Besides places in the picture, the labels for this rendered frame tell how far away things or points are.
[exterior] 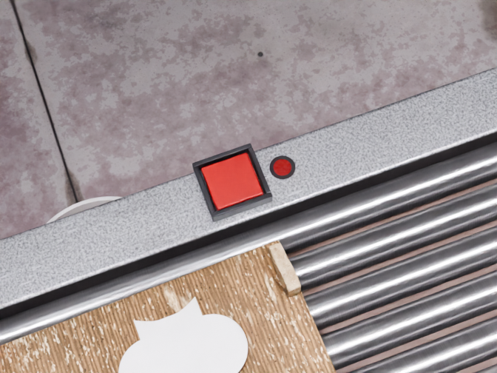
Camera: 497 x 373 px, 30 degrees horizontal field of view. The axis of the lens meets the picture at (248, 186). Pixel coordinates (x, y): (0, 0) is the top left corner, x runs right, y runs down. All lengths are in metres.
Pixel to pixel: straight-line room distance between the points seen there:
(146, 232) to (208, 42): 1.25
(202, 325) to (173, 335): 0.03
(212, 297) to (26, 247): 0.23
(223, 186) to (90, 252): 0.18
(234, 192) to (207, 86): 1.16
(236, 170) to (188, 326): 0.20
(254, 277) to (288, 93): 1.22
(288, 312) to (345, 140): 0.24
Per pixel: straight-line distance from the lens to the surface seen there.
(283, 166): 1.14
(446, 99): 1.20
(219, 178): 1.12
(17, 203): 2.19
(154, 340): 1.04
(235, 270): 1.06
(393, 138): 1.16
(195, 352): 1.03
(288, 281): 1.03
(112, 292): 1.09
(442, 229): 1.12
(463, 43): 2.35
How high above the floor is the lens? 1.94
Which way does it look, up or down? 66 degrees down
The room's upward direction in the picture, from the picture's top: 4 degrees counter-clockwise
